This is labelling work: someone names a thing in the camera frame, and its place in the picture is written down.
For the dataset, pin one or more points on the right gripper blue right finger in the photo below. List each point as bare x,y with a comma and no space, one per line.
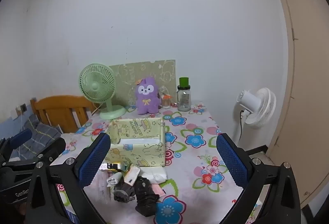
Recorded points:
281,204

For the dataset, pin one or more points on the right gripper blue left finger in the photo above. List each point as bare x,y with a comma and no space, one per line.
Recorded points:
79,173

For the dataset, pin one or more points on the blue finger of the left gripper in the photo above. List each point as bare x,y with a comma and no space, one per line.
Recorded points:
10,144

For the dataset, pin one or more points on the clear plastic bag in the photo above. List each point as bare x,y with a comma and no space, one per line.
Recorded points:
99,194

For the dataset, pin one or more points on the green yellow tissue pack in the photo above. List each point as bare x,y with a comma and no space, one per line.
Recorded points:
112,167

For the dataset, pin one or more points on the yellow cartoon tissue pack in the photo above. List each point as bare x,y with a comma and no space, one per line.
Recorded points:
131,174

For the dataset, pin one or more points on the white towel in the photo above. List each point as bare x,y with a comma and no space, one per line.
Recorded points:
156,175

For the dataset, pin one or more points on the pink packet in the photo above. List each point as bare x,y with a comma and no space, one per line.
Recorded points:
158,190

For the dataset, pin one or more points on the grey plaid bedding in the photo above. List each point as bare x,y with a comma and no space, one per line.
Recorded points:
42,136

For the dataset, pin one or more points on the small white tube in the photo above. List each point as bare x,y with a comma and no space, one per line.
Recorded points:
114,179

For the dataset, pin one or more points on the yellow cartoon storage box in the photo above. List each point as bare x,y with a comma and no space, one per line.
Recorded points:
139,141

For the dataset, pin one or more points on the floral tablecloth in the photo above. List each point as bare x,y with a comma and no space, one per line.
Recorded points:
199,187

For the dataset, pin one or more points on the green desk fan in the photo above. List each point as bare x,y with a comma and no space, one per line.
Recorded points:
97,83

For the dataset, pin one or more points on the purple plush toy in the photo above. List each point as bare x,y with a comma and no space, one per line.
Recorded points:
147,96

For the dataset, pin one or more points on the white standing fan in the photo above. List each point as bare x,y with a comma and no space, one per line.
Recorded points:
258,108

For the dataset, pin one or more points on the toothpick holder orange lid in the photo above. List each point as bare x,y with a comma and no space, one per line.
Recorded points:
166,100

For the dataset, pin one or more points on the glass jar green lid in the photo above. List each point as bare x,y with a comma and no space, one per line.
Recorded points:
184,95

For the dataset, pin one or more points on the patterned cardboard sheet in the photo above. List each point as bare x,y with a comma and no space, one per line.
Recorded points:
126,76

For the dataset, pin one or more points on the beige door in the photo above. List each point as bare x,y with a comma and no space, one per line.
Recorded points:
301,136

